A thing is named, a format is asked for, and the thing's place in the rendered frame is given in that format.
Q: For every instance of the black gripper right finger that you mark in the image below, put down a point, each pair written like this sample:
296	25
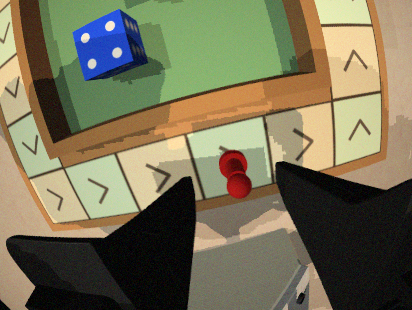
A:
351	231

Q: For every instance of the red pawn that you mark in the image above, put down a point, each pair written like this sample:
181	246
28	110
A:
233	166

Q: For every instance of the blue die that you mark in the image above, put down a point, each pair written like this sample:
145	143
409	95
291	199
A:
108	46

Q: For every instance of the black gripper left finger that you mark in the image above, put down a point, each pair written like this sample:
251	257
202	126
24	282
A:
143	265

